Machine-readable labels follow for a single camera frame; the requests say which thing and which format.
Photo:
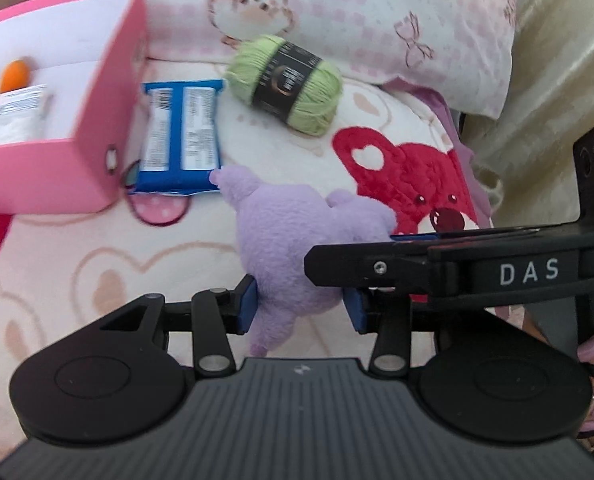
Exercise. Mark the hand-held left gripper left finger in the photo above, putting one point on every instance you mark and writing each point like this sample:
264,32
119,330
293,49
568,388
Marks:
247,302

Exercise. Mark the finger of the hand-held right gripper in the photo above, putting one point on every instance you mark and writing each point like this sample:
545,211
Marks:
417,236
357,265

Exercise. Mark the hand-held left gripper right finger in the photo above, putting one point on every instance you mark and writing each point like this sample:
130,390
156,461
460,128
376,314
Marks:
354,310

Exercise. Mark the purple plush toy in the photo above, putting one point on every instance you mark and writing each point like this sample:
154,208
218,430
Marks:
287,240

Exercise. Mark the green yarn ball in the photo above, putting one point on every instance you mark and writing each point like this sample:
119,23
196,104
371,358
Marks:
317,95

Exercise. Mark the blue snack packet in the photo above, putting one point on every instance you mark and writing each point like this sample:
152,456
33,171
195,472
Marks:
177,130

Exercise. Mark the pink cardboard box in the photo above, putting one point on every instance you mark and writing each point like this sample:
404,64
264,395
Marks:
52,175

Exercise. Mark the orange ball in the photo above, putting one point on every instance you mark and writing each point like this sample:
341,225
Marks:
13,77

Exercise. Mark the printed bear blanket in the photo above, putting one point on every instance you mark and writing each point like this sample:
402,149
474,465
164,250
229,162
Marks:
77,280

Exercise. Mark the pink checked pillow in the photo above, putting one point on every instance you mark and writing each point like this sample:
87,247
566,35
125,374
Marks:
377,10

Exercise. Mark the beige shiny bed frame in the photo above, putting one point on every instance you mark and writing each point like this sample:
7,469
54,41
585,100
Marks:
552,85

